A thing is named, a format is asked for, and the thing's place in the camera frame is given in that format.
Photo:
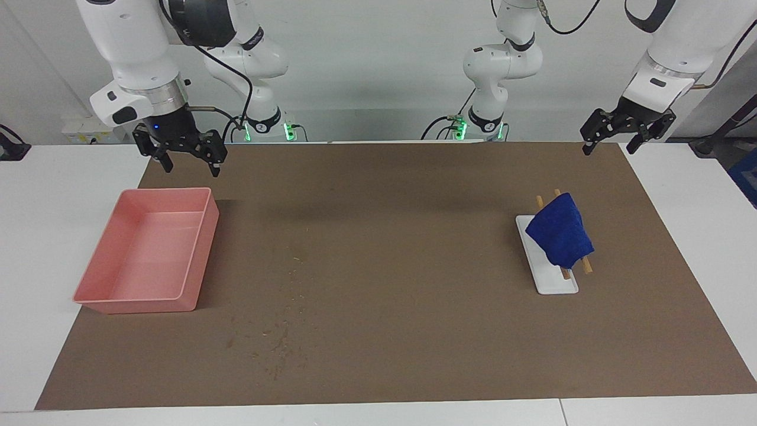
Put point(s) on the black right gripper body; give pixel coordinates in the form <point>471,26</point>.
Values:
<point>177,133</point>

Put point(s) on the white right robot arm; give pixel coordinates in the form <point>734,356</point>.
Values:
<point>130,41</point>

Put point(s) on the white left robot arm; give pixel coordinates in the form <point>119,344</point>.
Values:
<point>502,59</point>

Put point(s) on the blue box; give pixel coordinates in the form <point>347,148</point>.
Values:
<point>746,177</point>

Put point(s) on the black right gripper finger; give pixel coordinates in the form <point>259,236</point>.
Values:
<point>215,168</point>
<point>165,161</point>

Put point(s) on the white towel rack wooden rods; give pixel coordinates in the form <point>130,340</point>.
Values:
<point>553,281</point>

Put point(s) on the black stand base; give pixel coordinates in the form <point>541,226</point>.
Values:
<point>707,147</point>

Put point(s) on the white wall socket box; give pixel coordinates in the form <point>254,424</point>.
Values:
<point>83,130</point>

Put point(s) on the brown table mat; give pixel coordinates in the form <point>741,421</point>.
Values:
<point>384,266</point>

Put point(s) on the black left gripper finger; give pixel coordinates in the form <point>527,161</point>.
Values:
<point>636,144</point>
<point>588,147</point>

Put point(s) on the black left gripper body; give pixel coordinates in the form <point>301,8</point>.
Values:
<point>636,115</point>

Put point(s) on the blue towel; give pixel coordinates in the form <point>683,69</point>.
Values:
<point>562,231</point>

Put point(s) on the black clamp mount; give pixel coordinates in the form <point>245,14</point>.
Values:
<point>12,151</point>

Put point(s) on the pink plastic bin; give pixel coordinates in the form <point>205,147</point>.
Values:
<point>148,248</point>

